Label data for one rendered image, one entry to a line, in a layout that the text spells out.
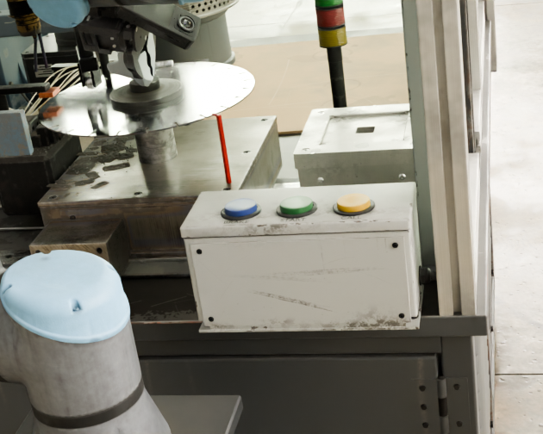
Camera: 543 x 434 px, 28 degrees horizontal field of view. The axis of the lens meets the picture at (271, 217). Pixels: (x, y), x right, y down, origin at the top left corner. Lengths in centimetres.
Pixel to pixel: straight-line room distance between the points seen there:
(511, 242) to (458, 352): 179
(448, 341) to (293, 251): 24
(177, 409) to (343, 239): 28
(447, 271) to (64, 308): 50
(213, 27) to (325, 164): 94
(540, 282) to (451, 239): 166
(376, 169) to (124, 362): 53
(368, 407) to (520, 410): 105
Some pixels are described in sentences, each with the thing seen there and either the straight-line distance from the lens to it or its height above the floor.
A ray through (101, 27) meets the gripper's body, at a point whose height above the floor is 109.
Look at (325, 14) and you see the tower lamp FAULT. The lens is 169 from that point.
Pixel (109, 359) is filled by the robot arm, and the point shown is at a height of 90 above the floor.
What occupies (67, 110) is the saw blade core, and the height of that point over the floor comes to 95.
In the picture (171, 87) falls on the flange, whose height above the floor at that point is 96.
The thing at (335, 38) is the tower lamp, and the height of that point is 98.
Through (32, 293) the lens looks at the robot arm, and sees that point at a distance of 106.
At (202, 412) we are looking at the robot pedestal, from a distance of 123.
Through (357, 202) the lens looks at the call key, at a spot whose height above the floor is 91.
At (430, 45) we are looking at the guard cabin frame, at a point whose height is 109.
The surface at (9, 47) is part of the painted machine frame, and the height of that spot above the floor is 90.
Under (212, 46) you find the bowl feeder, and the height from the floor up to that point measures 82.
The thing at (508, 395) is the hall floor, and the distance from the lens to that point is 252.
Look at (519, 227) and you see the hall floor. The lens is 327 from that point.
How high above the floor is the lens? 144
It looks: 24 degrees down
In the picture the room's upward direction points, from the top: 8 degrees counter-clockwise
